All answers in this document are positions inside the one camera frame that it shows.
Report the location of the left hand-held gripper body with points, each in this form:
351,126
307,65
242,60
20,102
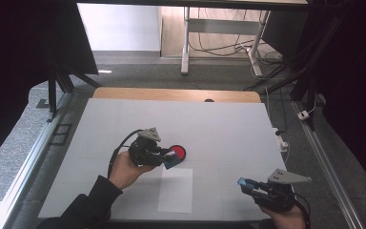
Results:
144,149

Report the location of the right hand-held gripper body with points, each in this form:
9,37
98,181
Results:
276,195

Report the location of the blue stamp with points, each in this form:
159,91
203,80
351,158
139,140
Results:
173,162

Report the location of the round red ink pad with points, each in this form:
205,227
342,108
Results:
179,152

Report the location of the blue stamp cap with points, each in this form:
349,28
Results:
244,182

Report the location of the person's right hand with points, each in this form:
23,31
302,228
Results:
286,218

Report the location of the person's left hand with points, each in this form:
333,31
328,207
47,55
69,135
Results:
125,171

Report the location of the white paper sheet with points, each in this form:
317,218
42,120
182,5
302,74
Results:
175,191

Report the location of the white power strip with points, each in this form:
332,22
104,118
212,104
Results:
281,140

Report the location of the small white adapter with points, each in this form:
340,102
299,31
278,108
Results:
303,115

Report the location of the black metal stand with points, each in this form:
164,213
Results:
53,92
308,76

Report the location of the black curtain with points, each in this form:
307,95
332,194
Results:
352,95
19,63

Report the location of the aluminium rail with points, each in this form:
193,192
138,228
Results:
327,171
25,168

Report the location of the black square floor bracket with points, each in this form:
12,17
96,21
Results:
61,134

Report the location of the white metal desk frame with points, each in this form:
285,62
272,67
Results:
222,27

